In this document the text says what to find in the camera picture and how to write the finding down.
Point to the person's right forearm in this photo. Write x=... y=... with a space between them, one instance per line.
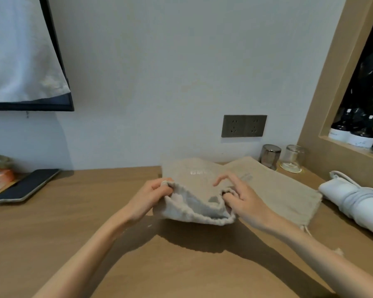
x=323 y=260

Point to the white cloth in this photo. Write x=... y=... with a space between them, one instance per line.
x=18 y=46

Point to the wooden niche frame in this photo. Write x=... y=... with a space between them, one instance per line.
x=314 y=152

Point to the black plastic bag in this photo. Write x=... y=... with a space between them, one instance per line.
x=370 y=58

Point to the black smartphone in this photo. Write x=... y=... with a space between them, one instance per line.
x=25 y=186

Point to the dark grey wall socket panel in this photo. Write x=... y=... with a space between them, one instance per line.
x=244 y=126

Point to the grey smoked glass cup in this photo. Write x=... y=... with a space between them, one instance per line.
x=269 y=156

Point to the clear glass cup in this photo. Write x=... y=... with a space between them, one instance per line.
x=293 y=156

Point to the person's left hand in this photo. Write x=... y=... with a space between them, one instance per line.
x=146 y=201

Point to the white hair dryer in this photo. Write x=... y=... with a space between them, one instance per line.
x=366 y=214

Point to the person's left forearm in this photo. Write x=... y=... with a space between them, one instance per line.
x=87 y=257

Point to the black television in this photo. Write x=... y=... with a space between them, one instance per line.
x=59 y=106

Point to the person's right hand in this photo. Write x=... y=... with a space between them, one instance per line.
x=251 y=211

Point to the round gold-rimmed coaster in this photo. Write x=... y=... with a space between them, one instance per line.
x=290 y=170

